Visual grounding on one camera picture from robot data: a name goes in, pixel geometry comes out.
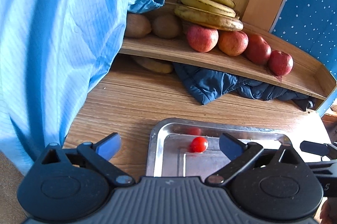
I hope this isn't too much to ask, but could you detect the blue dotted fabric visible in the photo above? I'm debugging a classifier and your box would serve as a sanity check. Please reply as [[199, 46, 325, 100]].
[[270, 0, 337, 118]]

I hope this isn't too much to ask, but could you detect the pale red apple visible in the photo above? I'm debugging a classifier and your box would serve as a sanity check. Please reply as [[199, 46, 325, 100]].
[[186, 25, 219, 53]]

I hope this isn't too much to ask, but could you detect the yellow middle banana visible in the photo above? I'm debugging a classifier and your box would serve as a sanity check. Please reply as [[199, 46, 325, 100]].
[[179, 0, 236, 18]]

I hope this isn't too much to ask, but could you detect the small red apple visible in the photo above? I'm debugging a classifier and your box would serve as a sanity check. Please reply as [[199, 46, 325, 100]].
[[267, 50, 294, 76]]

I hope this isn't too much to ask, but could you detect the dark blue jacket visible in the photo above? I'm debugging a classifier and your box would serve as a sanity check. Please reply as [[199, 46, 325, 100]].
[[173, 63, 316, 111]]

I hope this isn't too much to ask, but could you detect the curved wooden shelf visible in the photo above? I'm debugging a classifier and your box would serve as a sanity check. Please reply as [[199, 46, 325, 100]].
[[119, 1, 337, 101]]

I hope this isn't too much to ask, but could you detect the spotted bottom banana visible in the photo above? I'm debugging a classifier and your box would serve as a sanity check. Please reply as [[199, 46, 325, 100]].
[[174, 4, 244, 32]]

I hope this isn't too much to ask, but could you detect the left brown kiwi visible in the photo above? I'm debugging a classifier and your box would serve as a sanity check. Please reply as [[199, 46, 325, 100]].
[[124, 13, 152, 38]]

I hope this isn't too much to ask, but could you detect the brown kiwi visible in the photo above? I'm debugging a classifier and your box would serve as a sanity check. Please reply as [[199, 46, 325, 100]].
[[151, 14, 182, 39], [124, 13, 152, 38]]

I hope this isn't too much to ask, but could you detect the right brown kiwi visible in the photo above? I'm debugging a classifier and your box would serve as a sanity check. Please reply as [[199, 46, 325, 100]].
[[151, 14, 182, 39]]

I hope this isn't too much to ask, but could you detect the potato under shelf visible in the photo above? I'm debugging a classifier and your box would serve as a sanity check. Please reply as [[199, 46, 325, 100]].
[[132, 56, 173, 74]]

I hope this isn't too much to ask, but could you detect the orange red apple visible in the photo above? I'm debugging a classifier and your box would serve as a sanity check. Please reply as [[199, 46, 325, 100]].
[[218, 31, 249, 57]]

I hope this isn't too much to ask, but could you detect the dark red apple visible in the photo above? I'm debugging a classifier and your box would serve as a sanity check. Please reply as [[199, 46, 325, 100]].
[[244, 34, 271, 66]]

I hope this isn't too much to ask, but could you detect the light blue garment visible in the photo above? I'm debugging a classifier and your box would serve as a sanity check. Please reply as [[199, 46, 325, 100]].
[[0, 0, 167, 176]]

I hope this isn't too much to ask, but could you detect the silver metal tray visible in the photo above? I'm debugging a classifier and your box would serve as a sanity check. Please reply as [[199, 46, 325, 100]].
[[146, 118, 291, 180]]

